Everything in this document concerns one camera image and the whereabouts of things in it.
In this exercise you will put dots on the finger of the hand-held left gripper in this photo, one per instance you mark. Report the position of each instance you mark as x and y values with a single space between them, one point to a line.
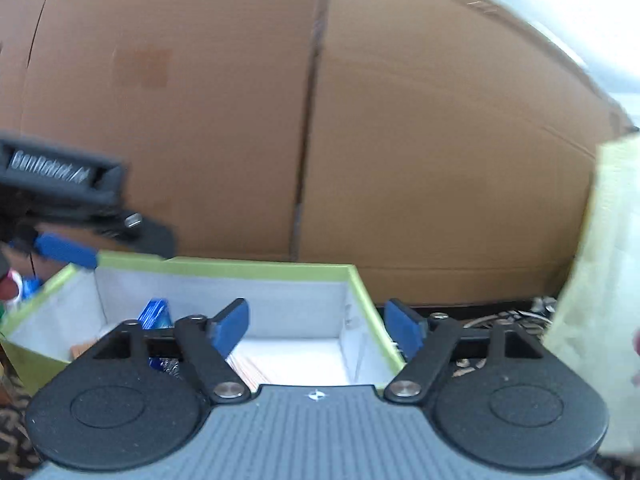
65 250
150 240

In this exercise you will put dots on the pale yellow box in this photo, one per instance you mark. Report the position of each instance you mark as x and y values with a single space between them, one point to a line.
595 285

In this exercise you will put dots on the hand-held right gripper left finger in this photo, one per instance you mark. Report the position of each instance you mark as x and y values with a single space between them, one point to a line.
231 327

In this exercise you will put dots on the large cardboard enclosure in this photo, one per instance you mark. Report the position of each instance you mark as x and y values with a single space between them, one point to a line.
200 110

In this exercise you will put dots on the orange striped packet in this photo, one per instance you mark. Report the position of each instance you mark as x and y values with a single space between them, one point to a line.
252 372

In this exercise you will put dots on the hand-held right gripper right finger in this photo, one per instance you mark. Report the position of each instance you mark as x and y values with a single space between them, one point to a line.
404 332

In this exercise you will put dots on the black patterned mat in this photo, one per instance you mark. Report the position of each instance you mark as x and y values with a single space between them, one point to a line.
12 435

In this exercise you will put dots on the light green box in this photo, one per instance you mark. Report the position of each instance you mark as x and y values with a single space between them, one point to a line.
225 267

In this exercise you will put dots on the blue packet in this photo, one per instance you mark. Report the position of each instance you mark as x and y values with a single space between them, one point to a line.
154 314

